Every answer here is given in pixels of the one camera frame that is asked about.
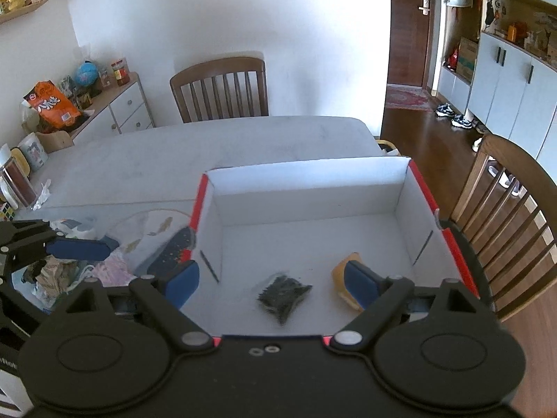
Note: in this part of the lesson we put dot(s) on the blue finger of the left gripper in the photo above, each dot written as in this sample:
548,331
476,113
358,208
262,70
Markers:
81,250

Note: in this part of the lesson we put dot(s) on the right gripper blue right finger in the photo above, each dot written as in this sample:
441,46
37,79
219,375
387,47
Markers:
382,299

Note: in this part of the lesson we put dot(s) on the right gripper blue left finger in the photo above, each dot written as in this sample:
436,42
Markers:
161,298

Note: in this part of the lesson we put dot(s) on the yellow orange snack packet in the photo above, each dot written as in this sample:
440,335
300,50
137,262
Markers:
339,283

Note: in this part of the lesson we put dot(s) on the pink patterned packet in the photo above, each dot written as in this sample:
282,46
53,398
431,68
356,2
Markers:
113,271

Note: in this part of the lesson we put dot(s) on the rubiks cube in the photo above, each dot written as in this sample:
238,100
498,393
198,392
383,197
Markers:
7,213

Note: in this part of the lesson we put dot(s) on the crumpled white tissue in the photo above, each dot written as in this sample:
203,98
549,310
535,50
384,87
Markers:
43,195

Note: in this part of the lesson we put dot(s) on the glass jar brown contents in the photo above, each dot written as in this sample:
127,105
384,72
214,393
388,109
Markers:
15,186

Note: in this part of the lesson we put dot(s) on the dark green snack packet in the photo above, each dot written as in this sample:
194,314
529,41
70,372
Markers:
282,295

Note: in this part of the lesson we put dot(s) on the white mug with picture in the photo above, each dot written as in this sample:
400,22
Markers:
33,151

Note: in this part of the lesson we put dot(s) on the red white cardboard box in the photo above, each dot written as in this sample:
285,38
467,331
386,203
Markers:
301,219

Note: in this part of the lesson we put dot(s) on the orange snack bag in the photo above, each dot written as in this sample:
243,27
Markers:
54,107

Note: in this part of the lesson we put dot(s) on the white drawer sideboard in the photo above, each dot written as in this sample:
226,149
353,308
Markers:
116,111

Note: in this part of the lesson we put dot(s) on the wooden chair right side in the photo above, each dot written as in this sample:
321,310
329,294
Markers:
504,222

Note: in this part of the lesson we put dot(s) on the blue globe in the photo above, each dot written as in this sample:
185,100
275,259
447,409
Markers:
86,74

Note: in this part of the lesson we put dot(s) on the red lid jar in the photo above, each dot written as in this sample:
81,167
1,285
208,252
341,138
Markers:
121,72

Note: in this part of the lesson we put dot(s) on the red patterned door mat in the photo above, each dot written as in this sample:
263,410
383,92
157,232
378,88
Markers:
407,97

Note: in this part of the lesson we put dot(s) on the pair of sneakers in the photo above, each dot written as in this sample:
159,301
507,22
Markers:
456,119

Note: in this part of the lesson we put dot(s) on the wooden chair behind table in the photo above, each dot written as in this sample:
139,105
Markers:
232,87

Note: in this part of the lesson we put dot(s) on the brown wooden door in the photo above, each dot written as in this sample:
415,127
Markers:
410,36

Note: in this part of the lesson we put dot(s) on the white wall cabinet unit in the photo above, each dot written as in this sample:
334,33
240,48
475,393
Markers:
499,71

